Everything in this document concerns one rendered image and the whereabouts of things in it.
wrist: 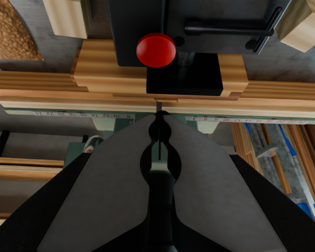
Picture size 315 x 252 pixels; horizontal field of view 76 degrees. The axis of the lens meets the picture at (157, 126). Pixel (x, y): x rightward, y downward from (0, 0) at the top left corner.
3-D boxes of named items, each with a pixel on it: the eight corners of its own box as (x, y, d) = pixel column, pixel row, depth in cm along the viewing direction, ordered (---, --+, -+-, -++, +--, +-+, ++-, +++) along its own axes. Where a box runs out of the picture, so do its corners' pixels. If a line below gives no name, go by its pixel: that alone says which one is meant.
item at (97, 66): (239, 44, 29) (249, 82, 26) (234, 55, 31) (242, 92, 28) (83, 37, 29) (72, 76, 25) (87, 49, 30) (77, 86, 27)
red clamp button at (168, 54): (177, 30, 14) (178, 40, 14) (173, 62, 17) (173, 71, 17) (135, 28, 14) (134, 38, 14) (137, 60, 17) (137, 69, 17)
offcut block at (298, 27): (270, 18, 26) (279, 41, 23) (299, -12, 22) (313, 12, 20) (293, 30, 27) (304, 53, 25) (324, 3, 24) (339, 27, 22)
